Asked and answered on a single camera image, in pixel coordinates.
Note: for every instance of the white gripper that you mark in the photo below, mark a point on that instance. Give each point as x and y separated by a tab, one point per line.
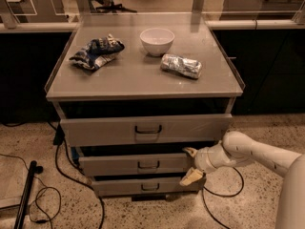
202	159

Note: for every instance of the drawer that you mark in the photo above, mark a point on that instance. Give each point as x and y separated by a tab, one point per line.
142	186
145	129
135	164

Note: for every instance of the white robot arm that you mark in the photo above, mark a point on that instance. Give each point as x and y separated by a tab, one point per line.
237	149

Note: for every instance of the grey drawer cabinet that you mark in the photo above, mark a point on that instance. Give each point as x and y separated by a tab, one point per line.
133	84

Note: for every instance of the silver foil snack bag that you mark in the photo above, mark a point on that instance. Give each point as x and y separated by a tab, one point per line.
177	64

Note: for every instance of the white bowl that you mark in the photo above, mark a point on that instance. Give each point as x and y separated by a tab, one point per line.
157	41

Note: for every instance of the blue white chip bag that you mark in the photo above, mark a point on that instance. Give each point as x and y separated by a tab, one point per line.
97	53

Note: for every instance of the black pole on floor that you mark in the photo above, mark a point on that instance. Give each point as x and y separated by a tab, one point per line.
25	196

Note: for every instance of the background grey desk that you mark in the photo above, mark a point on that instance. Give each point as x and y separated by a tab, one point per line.
260	9

